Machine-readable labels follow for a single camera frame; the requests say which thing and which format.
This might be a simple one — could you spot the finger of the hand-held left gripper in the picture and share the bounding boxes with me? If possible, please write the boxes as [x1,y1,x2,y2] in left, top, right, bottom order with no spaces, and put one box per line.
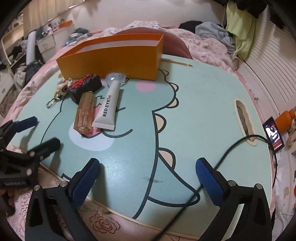
[0,116,38,139]
[8,138,62,166]

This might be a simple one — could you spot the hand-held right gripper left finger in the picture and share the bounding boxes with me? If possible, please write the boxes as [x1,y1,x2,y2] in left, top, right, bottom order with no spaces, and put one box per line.
[24,158,101,241]

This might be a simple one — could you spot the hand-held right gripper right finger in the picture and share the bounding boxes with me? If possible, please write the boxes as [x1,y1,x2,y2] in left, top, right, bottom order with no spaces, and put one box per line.
[195,158,273,241]

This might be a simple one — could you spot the cream toy keychain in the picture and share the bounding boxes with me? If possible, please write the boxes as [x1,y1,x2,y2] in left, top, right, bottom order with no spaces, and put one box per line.
[46,79,74,109]

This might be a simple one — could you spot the peach clear perfume bottle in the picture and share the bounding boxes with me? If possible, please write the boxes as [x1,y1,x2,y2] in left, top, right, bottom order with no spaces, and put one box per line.
[74,91,96,133]

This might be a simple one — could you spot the white cosmetic tube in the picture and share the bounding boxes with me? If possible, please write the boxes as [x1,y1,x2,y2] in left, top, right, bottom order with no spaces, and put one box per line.
[92,72,126,131]

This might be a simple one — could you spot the dark red-black packet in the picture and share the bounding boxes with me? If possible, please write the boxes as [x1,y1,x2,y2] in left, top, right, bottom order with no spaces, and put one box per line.
[67,74,102,103]

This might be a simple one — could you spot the orange cardboard box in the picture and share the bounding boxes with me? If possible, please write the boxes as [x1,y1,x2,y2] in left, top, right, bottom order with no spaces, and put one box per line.
[56,34,164,81]

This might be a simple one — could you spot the person's left hand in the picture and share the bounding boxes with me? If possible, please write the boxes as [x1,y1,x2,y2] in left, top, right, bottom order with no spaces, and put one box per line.
[0,188,16,217]

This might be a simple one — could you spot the dark bag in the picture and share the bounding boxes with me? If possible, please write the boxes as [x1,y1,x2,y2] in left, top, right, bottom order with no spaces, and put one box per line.
[14,60,45,86]

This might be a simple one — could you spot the pink bed sheet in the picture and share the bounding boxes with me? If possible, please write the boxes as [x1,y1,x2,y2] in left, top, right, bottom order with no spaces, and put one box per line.
[14,44,77,98]

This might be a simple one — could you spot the grey rolled mat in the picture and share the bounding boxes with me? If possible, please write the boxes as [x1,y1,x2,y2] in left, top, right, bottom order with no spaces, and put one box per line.
[26,31,37,66]

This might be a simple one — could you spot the smartphone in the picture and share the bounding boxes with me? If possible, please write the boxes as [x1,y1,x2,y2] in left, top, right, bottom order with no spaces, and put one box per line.
[262,117,285,154]

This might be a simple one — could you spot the mint green cartoon lap table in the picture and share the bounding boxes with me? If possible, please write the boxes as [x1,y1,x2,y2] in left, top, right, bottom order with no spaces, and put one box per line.
[5,54,275,233]

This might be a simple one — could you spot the white drawer cabinet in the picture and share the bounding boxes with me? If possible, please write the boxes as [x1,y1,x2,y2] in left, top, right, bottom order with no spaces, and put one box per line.
[37,35,56,55]

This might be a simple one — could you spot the white shelf unit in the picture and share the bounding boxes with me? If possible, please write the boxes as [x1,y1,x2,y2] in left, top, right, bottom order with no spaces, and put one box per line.
[0,14,25,70]

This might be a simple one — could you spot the orange bottle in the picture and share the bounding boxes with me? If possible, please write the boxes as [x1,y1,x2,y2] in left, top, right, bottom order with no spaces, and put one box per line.
[275,109,296,133]

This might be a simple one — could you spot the blue-white patterned clothes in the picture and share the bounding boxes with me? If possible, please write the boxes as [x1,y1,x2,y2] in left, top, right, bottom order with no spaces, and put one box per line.
[63,28,93,47]

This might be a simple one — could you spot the pink floral blanket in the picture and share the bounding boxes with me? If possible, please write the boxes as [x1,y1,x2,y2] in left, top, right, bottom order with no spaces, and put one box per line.
[0,20,296,241]

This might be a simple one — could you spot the grey clothing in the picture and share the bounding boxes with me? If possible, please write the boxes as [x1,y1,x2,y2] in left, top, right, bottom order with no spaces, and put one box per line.
[195,22,236,55]

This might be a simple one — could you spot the light green cloth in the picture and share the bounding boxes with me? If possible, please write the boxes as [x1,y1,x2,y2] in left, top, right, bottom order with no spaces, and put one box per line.
[225,2,256,62]

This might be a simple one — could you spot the black cable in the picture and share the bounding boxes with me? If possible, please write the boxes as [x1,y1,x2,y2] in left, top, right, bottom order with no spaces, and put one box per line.
[159,134,281,241]

